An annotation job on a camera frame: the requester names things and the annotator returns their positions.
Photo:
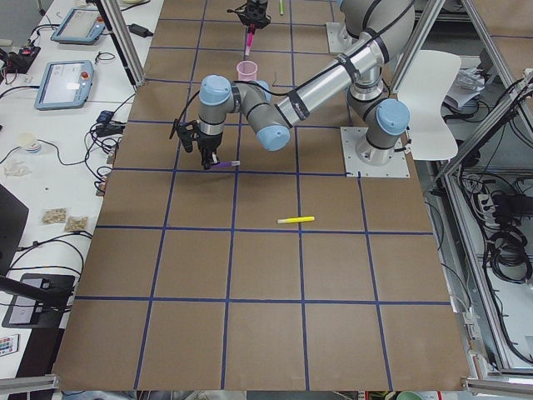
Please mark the remote control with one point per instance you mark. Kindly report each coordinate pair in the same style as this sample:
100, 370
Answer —
9, 344

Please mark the teach pendant near cup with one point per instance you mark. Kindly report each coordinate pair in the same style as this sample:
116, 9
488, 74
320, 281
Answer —
65, 85

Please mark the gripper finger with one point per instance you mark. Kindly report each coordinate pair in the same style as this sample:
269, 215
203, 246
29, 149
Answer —
214, 158
206, 159

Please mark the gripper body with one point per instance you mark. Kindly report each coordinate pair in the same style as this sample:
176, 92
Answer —
255, 10
208, 143

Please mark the purple pen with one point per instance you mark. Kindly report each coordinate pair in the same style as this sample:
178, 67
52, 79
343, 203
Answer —
231, 164

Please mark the teach pendant far side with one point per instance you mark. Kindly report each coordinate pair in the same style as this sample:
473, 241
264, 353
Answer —
81, 26

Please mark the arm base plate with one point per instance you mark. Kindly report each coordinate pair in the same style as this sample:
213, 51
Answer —
361, 160
337, 37

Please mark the black power adapter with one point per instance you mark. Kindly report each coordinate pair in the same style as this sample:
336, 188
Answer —
140, 31

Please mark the pink mesh cup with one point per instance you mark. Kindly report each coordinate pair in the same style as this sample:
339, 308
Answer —
246, 71

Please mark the yellow pen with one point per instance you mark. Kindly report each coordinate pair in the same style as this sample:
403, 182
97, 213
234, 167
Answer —
290, 220

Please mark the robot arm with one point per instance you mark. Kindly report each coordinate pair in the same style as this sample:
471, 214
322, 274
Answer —
260, 27
381, 30

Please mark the black tablet device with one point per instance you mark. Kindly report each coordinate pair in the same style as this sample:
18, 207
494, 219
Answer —
38, 300

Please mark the pink pen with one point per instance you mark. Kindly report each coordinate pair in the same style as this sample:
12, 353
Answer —
250, 35

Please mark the aluminium frame post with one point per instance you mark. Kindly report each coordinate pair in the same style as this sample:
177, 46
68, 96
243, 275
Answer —
121, 38

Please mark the white chair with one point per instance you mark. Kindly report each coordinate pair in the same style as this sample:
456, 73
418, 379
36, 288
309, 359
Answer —
423, 90

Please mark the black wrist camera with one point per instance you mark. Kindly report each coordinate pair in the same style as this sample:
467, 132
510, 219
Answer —
186, 132

